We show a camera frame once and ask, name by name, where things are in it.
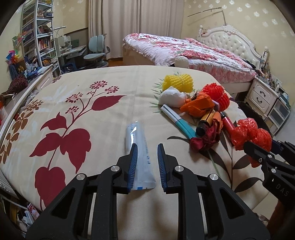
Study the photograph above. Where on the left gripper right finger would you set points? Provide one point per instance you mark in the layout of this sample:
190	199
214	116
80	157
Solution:
207	207

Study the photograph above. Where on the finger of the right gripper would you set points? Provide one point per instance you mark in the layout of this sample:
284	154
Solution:
259	157
285	149

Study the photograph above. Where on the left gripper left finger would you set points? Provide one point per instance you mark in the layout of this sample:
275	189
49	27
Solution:
88	203

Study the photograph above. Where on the red plastic bag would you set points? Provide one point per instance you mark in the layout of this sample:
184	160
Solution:
247	130

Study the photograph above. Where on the red small bottle black cap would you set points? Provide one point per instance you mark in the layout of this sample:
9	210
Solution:
227	125

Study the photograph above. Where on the dark red ribbon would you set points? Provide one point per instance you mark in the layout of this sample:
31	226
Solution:
206	136

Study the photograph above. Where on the amber gold label bottle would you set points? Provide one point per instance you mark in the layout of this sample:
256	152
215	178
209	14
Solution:
205	122

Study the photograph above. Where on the lilac paper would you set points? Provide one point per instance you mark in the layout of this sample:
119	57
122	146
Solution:
216	106

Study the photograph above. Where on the white blue toothpaste tube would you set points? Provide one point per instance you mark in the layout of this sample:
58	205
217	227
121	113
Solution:
144	177

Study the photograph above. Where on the red foam fruit net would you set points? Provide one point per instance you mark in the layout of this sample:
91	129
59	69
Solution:
218	94

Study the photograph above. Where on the orange paper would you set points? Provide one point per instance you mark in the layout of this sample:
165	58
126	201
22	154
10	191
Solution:
197	106

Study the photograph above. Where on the white teal long box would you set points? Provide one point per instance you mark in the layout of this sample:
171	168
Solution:
182	125

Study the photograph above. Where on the clear plastic drawer unit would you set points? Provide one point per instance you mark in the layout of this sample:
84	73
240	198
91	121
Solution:
277	116

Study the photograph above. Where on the white nightstand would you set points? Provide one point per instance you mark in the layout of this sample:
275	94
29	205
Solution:
261	97

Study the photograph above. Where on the cream floral bedsheet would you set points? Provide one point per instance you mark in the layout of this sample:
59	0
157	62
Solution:
78	125

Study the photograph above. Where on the yellow foam fruit net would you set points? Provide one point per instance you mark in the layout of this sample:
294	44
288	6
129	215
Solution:
183	83

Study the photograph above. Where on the pink floral quilt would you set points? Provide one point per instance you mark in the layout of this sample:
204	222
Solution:
222	64

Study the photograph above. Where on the white crumpled paper ball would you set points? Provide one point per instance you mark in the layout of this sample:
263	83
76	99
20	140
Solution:
172	97

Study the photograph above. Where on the white tufted headboard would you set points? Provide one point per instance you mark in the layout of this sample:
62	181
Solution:
229	38

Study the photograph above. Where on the grey desk chair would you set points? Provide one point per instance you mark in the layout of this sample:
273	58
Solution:
97	58

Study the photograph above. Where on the study desk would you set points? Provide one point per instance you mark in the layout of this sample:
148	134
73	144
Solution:
66	56

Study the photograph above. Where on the colourful paper pinwheel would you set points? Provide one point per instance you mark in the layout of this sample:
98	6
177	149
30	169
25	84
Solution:
12	57

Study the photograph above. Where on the beige curtains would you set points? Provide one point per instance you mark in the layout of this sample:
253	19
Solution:
117	19

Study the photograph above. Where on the white bookshelf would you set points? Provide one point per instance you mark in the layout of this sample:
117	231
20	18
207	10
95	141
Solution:
38	44

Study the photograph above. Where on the white round bed post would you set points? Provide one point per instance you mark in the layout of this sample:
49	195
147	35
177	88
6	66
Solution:
181	62

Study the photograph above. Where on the white bed frame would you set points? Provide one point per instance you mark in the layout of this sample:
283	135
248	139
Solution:
132	58

